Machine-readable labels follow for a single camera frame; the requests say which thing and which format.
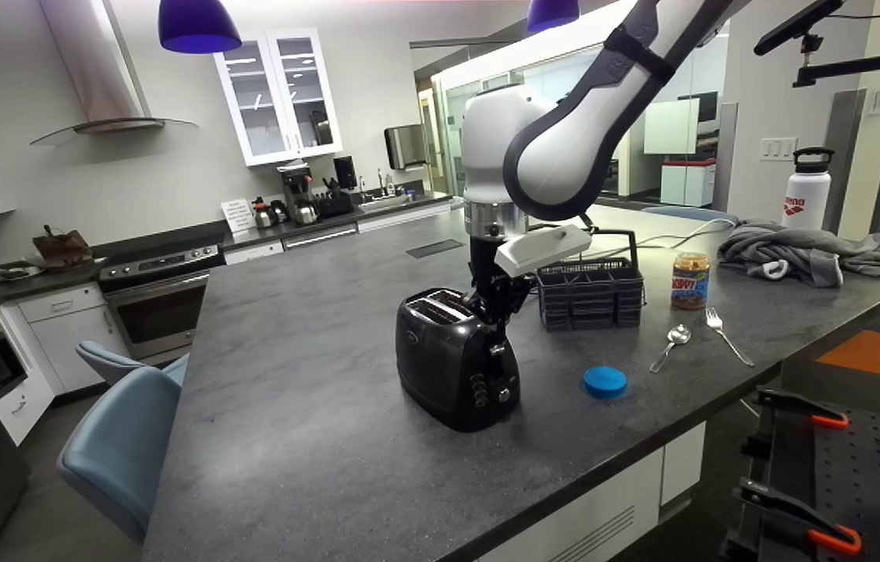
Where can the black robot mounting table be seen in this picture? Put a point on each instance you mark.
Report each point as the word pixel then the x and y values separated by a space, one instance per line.
pixel 866 489

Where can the brown wicker basket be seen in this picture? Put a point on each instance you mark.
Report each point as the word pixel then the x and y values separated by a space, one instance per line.
pixel 59 246

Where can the black coffee machine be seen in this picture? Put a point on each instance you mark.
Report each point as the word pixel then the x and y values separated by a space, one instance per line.
pixel 301 193

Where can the black toaster lever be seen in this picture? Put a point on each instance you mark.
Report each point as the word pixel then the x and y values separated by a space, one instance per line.
pixel 504 351

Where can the blue pendant lamp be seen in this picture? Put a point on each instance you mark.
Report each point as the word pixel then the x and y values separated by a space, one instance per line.
pixel 198 26
pixel 551 13

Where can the grey plastic cutlery caddy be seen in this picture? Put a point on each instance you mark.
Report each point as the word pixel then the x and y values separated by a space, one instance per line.
pixel 589 298

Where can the steel range hood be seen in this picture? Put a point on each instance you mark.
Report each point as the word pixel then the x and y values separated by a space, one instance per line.
pixel 98 73

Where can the grey crumpled cloth heap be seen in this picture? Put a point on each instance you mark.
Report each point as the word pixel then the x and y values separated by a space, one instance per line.
pixel 825 254

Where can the white storage box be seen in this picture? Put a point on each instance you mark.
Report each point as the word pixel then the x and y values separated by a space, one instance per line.
pixel 688 182

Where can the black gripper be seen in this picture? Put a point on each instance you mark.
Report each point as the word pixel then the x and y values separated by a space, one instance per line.
pixel 484 274

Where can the blue round lid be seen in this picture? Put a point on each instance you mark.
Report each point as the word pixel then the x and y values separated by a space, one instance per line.
pixel 605 381

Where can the white glass wall cabinet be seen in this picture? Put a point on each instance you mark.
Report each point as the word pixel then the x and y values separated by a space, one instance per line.
pixel 279 96

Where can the light blue chair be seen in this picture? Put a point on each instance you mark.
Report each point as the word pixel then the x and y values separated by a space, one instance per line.
pixel 107 362
pixel 121 449

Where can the stainless steel stove oven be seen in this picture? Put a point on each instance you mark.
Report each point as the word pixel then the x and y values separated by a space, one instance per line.
pixel 161 300

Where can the silver metal spoon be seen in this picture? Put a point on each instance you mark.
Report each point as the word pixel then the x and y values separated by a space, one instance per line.
pixel 676 338

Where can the black toaster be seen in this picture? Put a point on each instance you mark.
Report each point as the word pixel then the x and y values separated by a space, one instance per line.
pixel 444 362

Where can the white lower kitchen cabinet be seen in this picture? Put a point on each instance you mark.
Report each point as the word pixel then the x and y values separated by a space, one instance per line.
pixel 66 346

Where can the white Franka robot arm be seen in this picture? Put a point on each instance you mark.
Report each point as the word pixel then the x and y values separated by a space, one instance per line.
pixel 564 159

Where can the white bottle black cap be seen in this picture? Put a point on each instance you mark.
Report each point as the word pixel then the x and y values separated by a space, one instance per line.
pixel 807 198

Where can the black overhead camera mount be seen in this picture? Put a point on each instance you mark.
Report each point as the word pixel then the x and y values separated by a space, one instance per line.
pixel 808 20

